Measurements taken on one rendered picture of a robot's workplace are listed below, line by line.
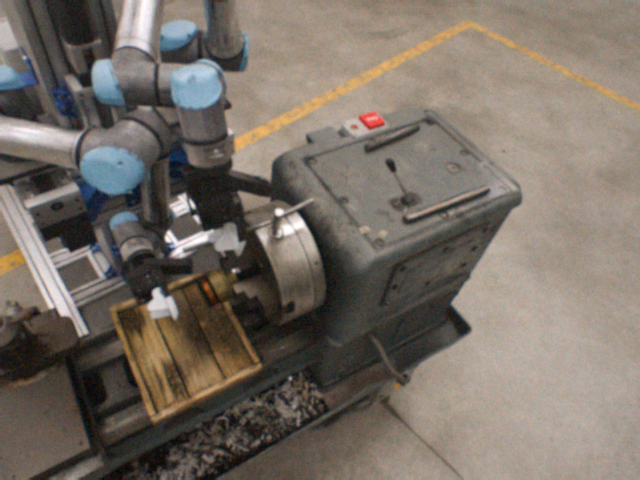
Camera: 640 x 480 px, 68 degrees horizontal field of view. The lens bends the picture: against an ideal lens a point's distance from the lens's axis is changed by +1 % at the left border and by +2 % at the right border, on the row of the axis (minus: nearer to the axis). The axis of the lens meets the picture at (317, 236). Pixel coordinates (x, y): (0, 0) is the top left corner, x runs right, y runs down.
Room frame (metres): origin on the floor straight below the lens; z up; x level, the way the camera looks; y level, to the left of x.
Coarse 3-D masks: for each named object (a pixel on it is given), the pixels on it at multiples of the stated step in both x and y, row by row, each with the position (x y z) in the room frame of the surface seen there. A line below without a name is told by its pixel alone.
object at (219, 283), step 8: (216, 272) 0.66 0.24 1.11; (224, 272) 0.67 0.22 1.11; (232, 272) 0.67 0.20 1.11; (200, 280) 0.64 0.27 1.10; (208, 280) 0.64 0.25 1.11; (216, 280) 0.63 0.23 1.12; (224, 280) 0.64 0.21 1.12; (232, 280) 0.65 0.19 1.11; (200, 288) 0.61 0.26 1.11; (208, 288) 0.61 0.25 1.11; (216, 288) 0.62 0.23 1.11; (224, 288) 0.62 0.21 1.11; (232, 288) 0.64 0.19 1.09; (208, 296) 0.60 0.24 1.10; (216, 296) 0.61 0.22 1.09; (224, 296) 0.61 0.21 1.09; (232, 296) 0.62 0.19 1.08; (208, 304) 0.59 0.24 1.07; (216, 304) 0.60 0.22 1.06
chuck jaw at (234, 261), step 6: (246, 240) 0.74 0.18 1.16; (246, 246) 0.73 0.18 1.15; (228, 252) 0.70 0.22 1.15; (234, 252) 0.71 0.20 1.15; (246, 252) 0.72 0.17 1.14; (222, 258) 0.70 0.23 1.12; (228, 258) 0.69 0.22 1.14; (234, 258) 0.70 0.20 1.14; (240, 258) 0.70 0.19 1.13; (246, 258) 0.71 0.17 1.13; (252, 258) 0.72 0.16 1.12; (222, 264) 0.68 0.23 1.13; (228, 264) 0.68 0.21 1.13; (234, 264) 0.69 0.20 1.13; (240, 264) 0.69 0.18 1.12; (246, 264) 0.70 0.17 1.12; (228, 270) 0.67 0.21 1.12
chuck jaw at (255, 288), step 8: (248, 280) 0.66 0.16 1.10; (256, 280) 0.66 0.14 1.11; (264, 280) 0.67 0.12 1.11; (240, 288) 0.63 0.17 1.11; (248, 288) 0.63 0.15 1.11; (256, 288) 0.64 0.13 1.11; (264, 288) 0.64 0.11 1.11; (240, 296) 0.62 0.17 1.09; (248, 296) 0.61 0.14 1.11; (256, 296) 0.61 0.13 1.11; (264, 296) 0.61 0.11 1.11; (272, 296) 0.62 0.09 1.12; (248, 304) 0.61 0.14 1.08; (256, 304) 0.61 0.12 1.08; (264, 304) 0.59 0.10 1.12; (272, 304) 0.59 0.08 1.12; (280, 304) 0.60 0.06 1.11; (288, 304) 0.60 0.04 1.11; (264, 312) 0.58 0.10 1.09; (272, 312) 0.59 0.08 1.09; (288, 312) 0.60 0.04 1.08
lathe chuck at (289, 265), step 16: (256, 208) 0.82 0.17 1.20; (272, 208) 0.81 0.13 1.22; (256, 224) 0.74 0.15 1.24; (272, 224) 0.75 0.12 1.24; (288, 224) 0.75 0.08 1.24; (256, 240) 0.71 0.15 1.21; (272, 240) 0.70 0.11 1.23; (288, 240) 0.71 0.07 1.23; (256, 256) 0.70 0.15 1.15; (272, 256) 0.66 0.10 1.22; (288, 256) 0.67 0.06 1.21; (304, 256) 0.69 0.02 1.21; (272, 272) 0.64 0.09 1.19; (288, 272) 0.64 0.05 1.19; (304, 272) 0.66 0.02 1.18; (272, 288) 0.64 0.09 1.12; (288, 288) 0.62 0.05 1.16; (304, 288) 0.64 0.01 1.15; (304, 304) 0.62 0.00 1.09; (272, 320) 0.63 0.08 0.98; (288, 320) 0.60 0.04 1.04
